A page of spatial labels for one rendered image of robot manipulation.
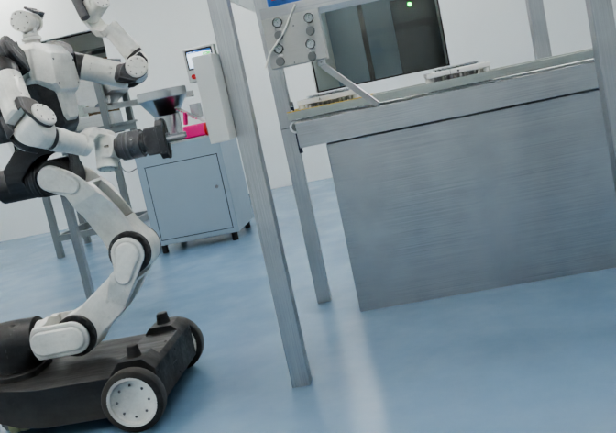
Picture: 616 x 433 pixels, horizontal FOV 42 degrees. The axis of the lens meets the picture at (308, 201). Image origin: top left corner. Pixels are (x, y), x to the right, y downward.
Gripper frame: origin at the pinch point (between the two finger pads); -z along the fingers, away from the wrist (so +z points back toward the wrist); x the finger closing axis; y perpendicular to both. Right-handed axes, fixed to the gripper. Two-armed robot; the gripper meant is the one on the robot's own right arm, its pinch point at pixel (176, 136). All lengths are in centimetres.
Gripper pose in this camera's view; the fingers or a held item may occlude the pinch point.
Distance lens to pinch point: 253.0
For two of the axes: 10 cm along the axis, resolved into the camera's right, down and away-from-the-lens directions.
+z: -9.8, 1.8, 1.3
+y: 1.0, -1.6, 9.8
